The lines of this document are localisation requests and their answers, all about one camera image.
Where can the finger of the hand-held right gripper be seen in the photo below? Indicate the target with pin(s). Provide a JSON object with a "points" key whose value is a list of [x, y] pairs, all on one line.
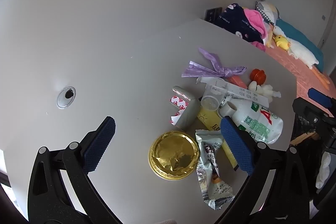
{"points": [[319, 98]]}

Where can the silver snack wrapper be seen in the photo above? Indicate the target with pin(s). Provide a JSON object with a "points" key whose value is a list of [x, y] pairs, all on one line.
{"points": [[210, 174]]}

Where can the yellow cloth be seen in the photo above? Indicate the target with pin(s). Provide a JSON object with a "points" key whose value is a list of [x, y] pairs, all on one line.
{"points": [[269, 35]]}

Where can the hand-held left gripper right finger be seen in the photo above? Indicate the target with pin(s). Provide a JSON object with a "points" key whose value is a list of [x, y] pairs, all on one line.
{"points": [[237, 148]]}

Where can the white plastic bottle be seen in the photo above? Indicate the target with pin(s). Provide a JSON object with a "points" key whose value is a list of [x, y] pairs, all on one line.
{"points": [[252, 121]]}

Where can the clear measuring cup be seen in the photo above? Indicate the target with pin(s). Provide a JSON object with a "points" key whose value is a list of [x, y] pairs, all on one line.
{"points": [[210, 102]]}

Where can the pink cloth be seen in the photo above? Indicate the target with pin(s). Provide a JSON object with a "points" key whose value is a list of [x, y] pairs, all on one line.
{"points": [[254, 19]]}

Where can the orange box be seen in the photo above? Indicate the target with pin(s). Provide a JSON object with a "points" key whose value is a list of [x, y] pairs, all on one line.
{"points": [[236, 81]]}

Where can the white garlic-shaped toy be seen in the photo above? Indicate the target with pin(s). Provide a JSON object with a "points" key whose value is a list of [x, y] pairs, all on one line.
{"points": [[266, 90]]}

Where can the purple plastic bag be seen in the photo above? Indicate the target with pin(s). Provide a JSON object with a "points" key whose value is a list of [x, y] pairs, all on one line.
{"points": [[223, 71]]}

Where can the person's right hand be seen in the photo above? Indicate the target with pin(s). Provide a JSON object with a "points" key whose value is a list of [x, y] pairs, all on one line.
{"points": [[323, 171]]}

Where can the long white box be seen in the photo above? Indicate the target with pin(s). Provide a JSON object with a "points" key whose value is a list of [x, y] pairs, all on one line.
{"points": [[241, 92]]}

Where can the yellow duck plush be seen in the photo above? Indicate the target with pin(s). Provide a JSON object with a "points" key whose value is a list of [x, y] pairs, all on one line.
{"points": [[281, 41]]}

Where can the grey corner guard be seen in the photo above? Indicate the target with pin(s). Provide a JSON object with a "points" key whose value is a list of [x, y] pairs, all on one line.
{"points": [[189, 111]]}

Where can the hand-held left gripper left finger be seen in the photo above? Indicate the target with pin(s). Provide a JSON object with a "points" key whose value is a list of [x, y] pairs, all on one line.
{"points": [[99, 142]]}

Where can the teal pillow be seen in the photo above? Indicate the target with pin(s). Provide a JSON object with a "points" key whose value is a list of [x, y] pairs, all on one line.
{"points": [[296, 33]]}

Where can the navy printed blanket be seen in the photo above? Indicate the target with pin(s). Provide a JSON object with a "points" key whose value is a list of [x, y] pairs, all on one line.
{"points": [[236, 23]]}

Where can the orange ribbed cap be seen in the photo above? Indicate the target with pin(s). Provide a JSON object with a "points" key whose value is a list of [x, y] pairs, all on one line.
{"points": [[258, 75]]}

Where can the checked pillow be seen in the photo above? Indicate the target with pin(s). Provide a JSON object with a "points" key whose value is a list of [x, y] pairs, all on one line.
{"points": [[265, 10]]}

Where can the gold foil lid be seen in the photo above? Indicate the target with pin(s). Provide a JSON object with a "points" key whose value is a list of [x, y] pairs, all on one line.
{"points": [[173, 157]]}

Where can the white paper scrap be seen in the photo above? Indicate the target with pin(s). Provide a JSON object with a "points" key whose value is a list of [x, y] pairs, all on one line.
{"points": [[200, 80]]}

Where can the yellow packet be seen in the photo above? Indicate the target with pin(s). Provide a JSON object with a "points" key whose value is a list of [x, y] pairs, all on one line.
{"points": [[207, 119]]}

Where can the white goose plush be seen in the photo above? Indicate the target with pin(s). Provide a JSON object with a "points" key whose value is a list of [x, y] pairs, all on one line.
{"points": [[302, 52]]}

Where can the pink bed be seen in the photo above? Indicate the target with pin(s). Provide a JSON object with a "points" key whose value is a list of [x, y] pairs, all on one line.
{"points": [[302, 74]]}

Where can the black wall socket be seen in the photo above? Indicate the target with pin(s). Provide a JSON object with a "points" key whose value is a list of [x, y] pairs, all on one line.
{"points": [[211, 14]]}

